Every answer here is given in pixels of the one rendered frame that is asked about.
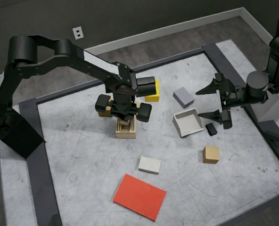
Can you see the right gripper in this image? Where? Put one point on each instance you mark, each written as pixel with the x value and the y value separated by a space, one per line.
pixel 224 117

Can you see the yellow rectangular block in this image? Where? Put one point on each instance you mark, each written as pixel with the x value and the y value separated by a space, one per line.
pixel 154 98

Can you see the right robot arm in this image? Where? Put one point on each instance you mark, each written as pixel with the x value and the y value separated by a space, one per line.
pixel 256 82

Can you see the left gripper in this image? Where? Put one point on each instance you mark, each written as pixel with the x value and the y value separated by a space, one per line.
pixel 119 109

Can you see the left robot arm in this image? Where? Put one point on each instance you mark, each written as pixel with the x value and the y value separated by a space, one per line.
pixel 22 63

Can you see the red flat rectangular slab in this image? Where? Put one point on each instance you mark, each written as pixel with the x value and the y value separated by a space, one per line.
pixel 139 196

